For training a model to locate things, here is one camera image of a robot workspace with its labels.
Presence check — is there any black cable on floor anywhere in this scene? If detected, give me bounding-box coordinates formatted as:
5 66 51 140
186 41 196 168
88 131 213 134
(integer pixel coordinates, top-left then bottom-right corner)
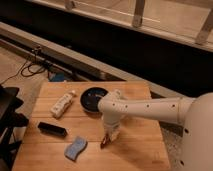
0 46 54 85

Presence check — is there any blue sponge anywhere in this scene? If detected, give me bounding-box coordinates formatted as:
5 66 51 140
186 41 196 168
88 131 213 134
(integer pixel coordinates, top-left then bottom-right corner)
64 136 88 161

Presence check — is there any dark blue bowl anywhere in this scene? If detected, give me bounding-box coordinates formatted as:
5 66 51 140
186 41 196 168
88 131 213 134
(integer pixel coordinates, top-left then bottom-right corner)
80 87 108 113

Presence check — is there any black rectangular box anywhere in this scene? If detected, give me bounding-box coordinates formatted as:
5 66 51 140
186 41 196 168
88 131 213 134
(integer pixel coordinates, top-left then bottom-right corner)
38 122 67 137

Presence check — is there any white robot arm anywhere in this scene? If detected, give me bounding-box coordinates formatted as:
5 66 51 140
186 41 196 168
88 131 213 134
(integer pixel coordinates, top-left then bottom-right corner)
98 90 213 171

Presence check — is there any white tube bottle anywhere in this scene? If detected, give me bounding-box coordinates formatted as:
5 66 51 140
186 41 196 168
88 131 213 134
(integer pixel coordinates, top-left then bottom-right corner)
50 90 76 119

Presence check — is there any red chili pepper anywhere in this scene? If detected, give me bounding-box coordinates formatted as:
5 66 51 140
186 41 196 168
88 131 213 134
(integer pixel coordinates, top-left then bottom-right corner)
100 134 110 149

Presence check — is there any blue object under table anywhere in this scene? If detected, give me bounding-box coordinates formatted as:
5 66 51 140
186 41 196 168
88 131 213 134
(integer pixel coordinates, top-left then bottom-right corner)
50 74 66 82

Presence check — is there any black chair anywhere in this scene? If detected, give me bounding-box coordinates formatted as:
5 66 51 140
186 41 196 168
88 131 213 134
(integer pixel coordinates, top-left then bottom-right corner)
0 85 29 169

